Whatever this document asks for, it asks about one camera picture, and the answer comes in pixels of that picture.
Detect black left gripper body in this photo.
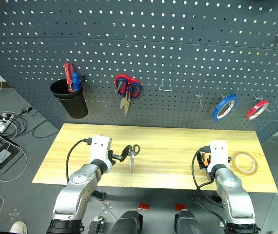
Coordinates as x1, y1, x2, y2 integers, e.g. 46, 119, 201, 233
108, 149, 120, 164

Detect black handled scissors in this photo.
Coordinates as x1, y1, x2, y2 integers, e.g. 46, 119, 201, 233
128, 144, 141, 176

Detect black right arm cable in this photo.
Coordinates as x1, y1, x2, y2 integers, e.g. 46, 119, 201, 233
191, 149, 228, 226

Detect orange black object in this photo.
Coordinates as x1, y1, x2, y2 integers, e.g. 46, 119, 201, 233
200, 152, 211, 165

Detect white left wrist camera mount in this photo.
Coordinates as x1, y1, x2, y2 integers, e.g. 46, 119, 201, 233
89, 135, 113, 167

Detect red tape roll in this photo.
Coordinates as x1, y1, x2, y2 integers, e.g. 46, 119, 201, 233
245, 99, 270, 121

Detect dark grey pegboard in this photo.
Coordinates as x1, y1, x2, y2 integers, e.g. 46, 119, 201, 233
0, 0, 278, 144

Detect blue tape roll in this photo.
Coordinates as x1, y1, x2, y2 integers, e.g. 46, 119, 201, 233
211, 94, 238, 123

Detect red utility knife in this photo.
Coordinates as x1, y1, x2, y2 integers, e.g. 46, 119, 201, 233
63, 63, 75, 93

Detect black plastic cup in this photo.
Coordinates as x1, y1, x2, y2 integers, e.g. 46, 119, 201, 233
49, 78, 89, 119

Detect white power strip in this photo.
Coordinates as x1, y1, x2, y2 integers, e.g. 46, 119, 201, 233
0, 119, 11, 133

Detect tan transparent tape roll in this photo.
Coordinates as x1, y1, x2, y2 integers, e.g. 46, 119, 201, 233
231, 151, 259, 176

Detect blue utility knife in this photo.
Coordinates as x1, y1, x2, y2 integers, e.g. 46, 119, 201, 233
71, 72, 82, 93

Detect black flat box white label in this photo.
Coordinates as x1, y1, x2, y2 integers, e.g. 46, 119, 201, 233
0, 142, 24, 174

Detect wide wire loop hook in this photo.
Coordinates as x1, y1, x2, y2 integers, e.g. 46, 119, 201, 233
158, 78, 173, 92

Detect dark rounded shape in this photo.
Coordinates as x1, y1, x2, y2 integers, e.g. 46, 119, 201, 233
114, 209, 144, 234
174, 209, 202, 234

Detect black table bracket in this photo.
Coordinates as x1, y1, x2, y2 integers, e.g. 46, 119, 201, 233
91, 190, 107, 202

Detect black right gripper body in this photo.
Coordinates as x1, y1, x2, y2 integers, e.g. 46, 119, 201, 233
197, 145, 212, 173

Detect red blue handled scissors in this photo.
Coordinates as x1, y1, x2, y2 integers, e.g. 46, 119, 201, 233
114, 74, 144, 116

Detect power strip with cables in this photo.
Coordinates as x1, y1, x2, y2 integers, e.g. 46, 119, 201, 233
0, 111, 60, 148

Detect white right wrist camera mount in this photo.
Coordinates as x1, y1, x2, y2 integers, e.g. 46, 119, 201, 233
206, 140, 229, 173

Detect white shoe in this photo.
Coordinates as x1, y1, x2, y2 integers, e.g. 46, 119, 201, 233
9, 221, 29, 234

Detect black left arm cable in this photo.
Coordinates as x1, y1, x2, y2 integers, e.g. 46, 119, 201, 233
65, 138, 93, 184

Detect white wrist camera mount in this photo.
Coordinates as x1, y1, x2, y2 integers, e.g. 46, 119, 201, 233
206, 140, 229, 173
89, 135, 113, 167

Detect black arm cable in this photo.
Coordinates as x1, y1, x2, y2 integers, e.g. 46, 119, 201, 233
191, 149, 228, 226
65, 138, 93, 184

